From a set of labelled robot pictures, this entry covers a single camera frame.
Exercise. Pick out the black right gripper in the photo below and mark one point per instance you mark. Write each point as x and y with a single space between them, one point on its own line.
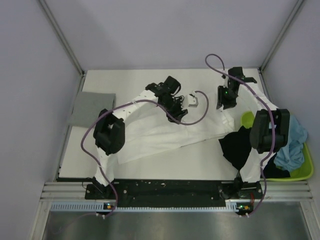
222 102

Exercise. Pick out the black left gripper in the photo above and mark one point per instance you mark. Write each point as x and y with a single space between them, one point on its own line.
179 111

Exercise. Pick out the white daisy print t shirt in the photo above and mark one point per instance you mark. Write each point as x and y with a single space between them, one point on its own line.
151 133

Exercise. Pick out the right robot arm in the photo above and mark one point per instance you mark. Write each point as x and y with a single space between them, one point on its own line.
269 132

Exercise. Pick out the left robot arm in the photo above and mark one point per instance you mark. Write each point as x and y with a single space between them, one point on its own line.
109 132

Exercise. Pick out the black t shirt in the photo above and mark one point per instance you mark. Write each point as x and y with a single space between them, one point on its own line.
236 149

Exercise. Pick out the folded grey t shirt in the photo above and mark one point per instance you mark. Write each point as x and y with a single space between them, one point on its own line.
87 107

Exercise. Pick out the light blue t shirt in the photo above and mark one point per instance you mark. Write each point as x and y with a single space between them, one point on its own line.
290 157

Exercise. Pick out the green plastic basket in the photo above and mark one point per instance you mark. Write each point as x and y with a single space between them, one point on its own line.
300 174

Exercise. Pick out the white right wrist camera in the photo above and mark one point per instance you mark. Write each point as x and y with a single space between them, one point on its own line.
225 80

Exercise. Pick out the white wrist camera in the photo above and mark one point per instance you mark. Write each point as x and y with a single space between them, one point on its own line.
190 101
225 80

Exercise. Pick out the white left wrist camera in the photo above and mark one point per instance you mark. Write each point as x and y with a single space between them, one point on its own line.
190 101

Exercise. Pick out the right aluminium corner post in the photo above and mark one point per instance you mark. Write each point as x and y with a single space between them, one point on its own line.
297 7

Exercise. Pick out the aluminium corner post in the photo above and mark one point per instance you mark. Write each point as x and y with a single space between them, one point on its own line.
60 35
297 7

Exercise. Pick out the aluminium front frame rail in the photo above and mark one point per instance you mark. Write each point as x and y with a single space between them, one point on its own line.
76 191

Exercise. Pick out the grey slotted cable duct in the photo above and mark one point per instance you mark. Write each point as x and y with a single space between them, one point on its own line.
103 207

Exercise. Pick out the left aluminium corner post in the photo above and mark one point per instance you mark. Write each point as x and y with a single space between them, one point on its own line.
60 35

